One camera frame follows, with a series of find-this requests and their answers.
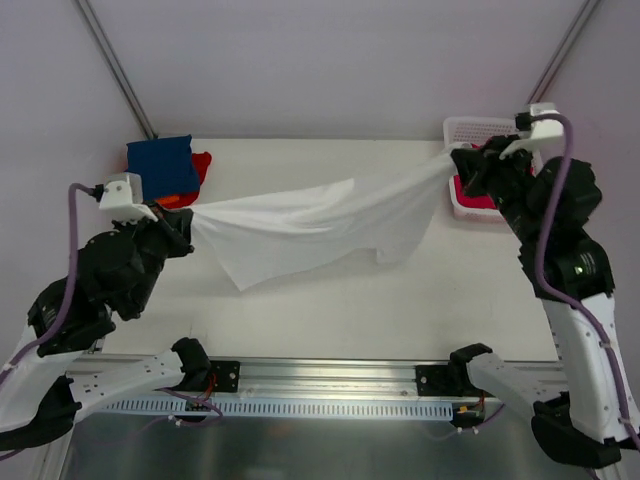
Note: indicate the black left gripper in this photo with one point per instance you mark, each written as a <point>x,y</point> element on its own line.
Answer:
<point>176,230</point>

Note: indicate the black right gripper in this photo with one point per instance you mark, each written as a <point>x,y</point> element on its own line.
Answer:
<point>476,167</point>

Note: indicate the white t shirt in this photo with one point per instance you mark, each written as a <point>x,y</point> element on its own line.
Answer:
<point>259,238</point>

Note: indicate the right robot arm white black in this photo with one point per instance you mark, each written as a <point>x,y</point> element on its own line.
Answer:
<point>590,422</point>

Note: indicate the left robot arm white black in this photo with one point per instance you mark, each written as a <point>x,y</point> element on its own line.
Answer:
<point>114,274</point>

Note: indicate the crumpled pink t shirt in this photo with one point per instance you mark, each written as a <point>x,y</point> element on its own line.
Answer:
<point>462,200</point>

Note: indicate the folded orange t shirt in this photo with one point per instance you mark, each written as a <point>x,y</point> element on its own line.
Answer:
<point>168,201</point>

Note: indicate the folded blue t shirt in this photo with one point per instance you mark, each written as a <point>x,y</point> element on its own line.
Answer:
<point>164,165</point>

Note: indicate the white plastic basket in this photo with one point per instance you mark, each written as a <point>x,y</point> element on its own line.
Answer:
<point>474,132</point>

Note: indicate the folded red t shirt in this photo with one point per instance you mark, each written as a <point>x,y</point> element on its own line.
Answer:
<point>201,162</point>

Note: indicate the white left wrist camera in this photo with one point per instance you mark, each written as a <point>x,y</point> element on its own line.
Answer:
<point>122,199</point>

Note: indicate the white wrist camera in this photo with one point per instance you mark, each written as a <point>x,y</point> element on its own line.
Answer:
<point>122,199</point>
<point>541,126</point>

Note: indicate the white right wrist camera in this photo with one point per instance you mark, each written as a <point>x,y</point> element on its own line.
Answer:
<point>541,126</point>

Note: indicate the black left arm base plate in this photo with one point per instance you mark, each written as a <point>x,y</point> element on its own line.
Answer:
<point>223,376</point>

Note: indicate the aluminium mounting rail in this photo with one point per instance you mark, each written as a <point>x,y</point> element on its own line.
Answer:
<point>325,379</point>

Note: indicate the white slotted cable duct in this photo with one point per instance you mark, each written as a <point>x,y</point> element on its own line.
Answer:
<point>288,408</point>

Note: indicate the right aluminium frame post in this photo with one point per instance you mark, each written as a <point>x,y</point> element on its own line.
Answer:
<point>570,39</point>

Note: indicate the aluminium frame post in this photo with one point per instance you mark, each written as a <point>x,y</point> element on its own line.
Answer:
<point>108,53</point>
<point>570,39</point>

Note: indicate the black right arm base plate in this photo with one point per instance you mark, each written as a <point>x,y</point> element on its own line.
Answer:
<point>441,380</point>

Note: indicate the left aluminium frame post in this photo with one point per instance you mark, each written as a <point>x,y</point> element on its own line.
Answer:
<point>108,53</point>

